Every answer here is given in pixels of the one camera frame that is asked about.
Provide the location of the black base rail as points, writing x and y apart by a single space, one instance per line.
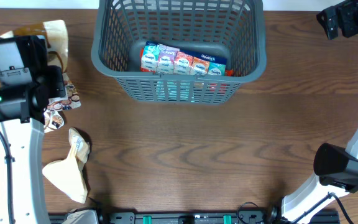
253 215

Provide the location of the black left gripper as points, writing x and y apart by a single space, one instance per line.
56 88

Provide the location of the beige pouch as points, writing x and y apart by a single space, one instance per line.
67 174

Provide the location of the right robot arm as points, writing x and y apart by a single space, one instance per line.
335 169

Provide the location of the Pantree mushroom pouch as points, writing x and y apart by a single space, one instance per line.
53 121
56 35

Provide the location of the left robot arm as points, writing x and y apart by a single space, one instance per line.
22 198

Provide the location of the mint green wipes pack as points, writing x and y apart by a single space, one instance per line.
174 91

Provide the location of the Kleenex pocket tissue multipack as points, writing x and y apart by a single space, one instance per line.
156 48

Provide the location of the San Remo spaghetti packet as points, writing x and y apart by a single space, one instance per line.
228 72

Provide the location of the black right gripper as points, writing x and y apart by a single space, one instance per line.
347 10

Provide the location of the grey plastic basket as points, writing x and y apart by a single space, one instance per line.
232 29

